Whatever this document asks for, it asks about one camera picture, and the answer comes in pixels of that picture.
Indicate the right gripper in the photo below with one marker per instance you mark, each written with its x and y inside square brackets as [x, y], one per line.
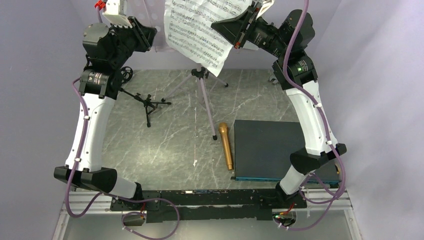
[235, 29]

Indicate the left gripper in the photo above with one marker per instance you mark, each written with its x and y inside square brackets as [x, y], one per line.
[144, 36]

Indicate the lilac music stand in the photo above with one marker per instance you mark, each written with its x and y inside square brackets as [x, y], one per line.
[151, 12]

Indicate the black microphone stand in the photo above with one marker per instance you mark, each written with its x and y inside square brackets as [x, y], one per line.
[149, 105]

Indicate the sheet music page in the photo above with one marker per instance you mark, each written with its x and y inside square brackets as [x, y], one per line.
[187, 27]

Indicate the gold microphone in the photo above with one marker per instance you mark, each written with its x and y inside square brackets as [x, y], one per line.
[224, 133]

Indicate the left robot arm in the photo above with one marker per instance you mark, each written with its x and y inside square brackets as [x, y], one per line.
[107, 48]

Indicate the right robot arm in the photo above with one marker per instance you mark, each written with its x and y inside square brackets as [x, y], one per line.
[297, 75]

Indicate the dark blue flat box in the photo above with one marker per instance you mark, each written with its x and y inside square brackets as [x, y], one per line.
[262, 149]

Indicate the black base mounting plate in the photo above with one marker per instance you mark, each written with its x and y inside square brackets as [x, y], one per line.
[159, 210]

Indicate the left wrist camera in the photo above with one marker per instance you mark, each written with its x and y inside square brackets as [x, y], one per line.
[115, 11]

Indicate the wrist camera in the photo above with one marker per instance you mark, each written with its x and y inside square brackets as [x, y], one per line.
[264, 6]
[115, 11]

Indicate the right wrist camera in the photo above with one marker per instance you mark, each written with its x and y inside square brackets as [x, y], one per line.
[264, 6]

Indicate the orange handled adjustable wrench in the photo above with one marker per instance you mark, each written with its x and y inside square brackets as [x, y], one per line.
[272, 79]

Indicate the aluminium frame rail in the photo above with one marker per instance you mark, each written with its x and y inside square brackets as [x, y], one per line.
[317, 200]

